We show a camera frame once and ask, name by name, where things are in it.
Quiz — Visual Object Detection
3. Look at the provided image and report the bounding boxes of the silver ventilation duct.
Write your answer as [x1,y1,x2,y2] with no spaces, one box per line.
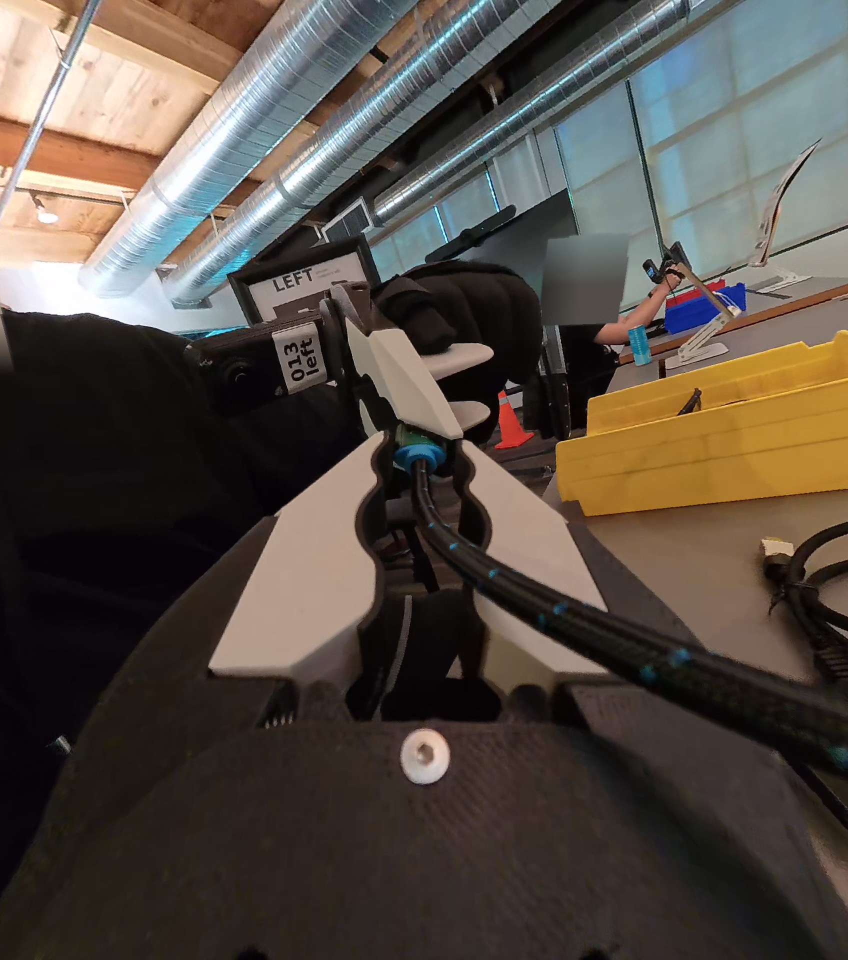
[79,0,433,299]
[169,0,583,307]
[375,0,695,226]

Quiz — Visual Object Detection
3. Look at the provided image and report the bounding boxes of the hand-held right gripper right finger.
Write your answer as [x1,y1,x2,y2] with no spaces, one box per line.
[456,441,610,700]

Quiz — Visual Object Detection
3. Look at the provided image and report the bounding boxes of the person's left forearm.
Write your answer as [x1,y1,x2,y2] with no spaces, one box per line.
[2,309,365,526]

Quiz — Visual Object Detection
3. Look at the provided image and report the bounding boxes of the yellow plastic bin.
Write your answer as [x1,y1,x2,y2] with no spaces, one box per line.
[555,330,848,519]

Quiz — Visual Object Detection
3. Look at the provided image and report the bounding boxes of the person's left hand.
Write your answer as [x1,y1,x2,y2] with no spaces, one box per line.
[370,257,547,453]

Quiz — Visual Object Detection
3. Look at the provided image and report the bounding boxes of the distant board on white stand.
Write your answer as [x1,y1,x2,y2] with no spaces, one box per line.
[675,261,745,369]

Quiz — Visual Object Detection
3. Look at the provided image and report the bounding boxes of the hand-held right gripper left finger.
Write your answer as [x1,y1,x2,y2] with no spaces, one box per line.
[206,435,395,702]

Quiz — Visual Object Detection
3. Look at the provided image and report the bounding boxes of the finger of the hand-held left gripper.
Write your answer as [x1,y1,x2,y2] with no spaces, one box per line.
[343,318,466,441]
[358,367,400,438]

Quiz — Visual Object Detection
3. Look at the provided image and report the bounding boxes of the blue plastic bin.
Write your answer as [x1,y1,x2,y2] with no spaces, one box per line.
[664,283,748,335]

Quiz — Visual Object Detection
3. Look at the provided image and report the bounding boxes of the thin metal ceiling pipe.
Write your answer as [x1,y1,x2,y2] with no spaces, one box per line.
[0,0,104,249]

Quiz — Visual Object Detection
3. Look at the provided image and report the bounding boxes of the orange traffic cone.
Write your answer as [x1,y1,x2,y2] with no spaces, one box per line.
[495,390,535,451]

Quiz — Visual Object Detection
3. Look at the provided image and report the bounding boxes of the black adapter cable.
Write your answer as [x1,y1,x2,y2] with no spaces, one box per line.
[757,512,848,725]

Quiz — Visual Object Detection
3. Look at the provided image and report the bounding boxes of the braided HDMI cable green plugs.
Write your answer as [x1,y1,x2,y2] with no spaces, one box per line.
[392,422,848,792]

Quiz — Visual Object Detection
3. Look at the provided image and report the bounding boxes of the curved white board on stand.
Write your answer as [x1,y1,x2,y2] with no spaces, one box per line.
[750,138,823,295]

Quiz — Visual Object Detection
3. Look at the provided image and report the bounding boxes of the wood-edged side table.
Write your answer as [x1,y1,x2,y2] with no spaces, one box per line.
[619,277,848,376]

